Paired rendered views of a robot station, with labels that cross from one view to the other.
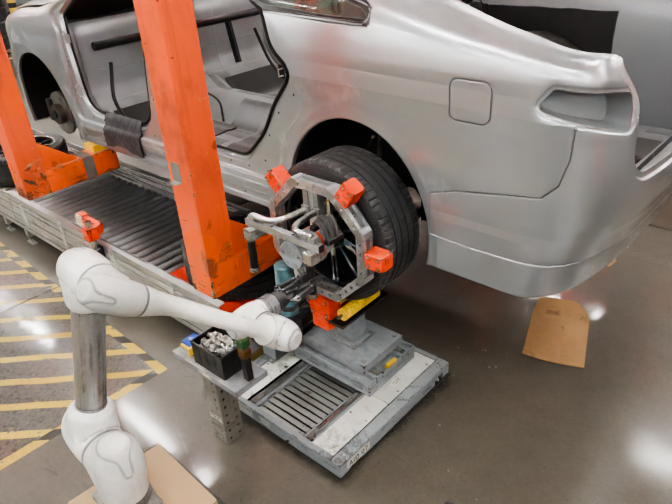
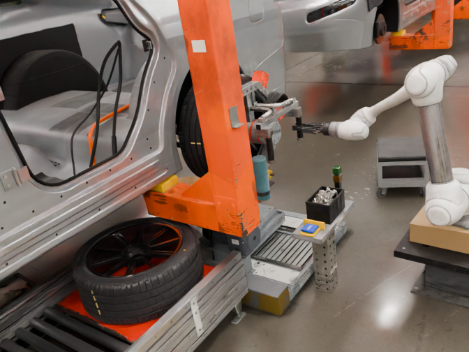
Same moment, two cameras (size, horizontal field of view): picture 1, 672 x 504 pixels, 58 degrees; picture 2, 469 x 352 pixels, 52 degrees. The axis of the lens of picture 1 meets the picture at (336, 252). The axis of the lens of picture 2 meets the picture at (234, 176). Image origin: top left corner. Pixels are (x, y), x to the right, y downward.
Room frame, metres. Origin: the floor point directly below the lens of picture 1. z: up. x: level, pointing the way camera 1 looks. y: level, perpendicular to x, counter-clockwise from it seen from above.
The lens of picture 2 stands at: (2.66, 2.73, 1.78)
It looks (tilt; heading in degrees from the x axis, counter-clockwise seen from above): 24 degrees down; 265
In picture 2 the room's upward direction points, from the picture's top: 9 degrees counter-clockwise
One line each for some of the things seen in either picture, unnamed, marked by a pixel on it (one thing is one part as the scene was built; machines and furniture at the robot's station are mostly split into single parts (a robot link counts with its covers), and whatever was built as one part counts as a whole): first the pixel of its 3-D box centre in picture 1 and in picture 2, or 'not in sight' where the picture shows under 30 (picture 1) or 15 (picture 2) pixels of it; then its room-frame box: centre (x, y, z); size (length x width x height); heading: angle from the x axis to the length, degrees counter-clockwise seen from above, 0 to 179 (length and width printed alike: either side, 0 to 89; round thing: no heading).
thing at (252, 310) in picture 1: (248, 321); (354, 130); (1.75, 0.33, 0.83); 0.16 x 0.13 x 0.11; 137
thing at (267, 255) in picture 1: (264, 228); (185, 188); (2.73, 0.35, 0.69); 0.52 x 0.17 x 0.35; 137
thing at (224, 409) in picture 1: (222, 399); (324, 255); (2.04, 0.55, 0.21); 0.10 x 0.10 x 0.42; 47
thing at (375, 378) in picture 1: (353, 350); (243, 228); (2.42, -0.05, 0.13); 0.50 x 0.36 x 0.10; 47
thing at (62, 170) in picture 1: (75, 154); not in sight; (4.06, 1.76, 0.69); 0.52 x 0.17 x 0.35; 137
